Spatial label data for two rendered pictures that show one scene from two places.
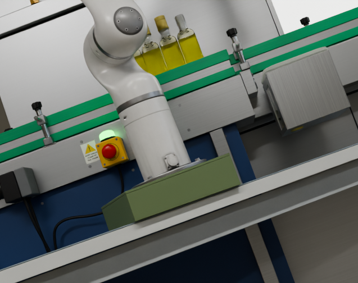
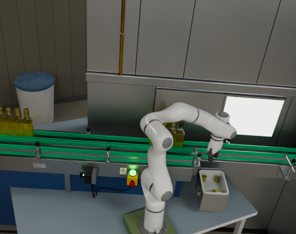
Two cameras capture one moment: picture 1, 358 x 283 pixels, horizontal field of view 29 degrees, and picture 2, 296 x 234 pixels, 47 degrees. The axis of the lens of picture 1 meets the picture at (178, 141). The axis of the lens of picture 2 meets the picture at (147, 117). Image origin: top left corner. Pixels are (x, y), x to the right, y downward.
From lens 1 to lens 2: 1.91 m
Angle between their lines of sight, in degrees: 40
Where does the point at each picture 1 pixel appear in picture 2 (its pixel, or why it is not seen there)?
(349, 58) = (235, 168)
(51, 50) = (118, 95)
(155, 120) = (158, 218)
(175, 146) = (160, 224)
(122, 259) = not seen: outside the picture
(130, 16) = (167, 195)
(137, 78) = (159, 205)
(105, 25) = (157, 196)
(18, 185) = (91, 180)
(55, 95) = (113, 113)
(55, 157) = (108, 167)
